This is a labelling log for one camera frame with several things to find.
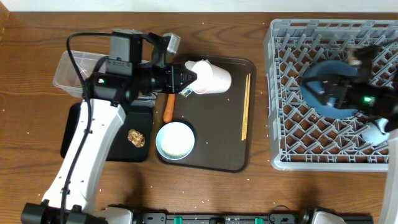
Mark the dark blue plate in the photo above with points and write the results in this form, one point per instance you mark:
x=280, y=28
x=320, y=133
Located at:
x=358, y=93

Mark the crumpled white tissue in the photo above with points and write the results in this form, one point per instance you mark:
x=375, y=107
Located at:
x=190, y=64

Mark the left wooden chopstick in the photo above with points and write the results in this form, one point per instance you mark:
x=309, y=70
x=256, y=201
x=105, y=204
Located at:
x=243, y=134

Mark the brown food scrap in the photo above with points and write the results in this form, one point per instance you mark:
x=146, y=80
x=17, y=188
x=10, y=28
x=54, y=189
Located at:
x=137, y=138

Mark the dark brown serving tray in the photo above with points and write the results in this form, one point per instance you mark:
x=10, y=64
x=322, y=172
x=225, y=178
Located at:
x=216, y=119

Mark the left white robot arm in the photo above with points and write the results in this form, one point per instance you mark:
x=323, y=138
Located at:
x=136, y=64

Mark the light blue rice bowl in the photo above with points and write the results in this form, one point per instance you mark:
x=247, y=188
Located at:
x=175, y=141

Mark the clear plastic bin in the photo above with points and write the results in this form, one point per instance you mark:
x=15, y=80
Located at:
x=65, y=75

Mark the small blue cup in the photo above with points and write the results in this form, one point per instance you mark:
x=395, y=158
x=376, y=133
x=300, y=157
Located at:
x=375, y=133

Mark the black waste bin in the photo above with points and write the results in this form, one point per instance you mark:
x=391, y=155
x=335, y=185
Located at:
x=139, y=118

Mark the grey dishwasher rack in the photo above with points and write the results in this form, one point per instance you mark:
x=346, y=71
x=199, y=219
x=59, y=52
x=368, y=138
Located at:
x=300, y=138

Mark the pink white cup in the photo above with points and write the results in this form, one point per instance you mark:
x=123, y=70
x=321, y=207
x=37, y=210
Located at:
x=210, y=78

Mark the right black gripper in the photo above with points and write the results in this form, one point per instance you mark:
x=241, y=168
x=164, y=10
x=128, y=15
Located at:
x=339, y=94

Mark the orange carrot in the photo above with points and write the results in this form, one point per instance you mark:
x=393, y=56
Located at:
x=169, y=108

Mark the yellow green snack wrapper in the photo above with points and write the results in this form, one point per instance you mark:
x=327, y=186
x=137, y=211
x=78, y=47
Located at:
x=186, y=91

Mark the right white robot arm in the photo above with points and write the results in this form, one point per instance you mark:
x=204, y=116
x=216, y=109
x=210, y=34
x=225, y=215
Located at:
x=384, y=105

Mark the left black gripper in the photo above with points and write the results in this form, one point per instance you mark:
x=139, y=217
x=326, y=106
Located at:
x=171, y=78

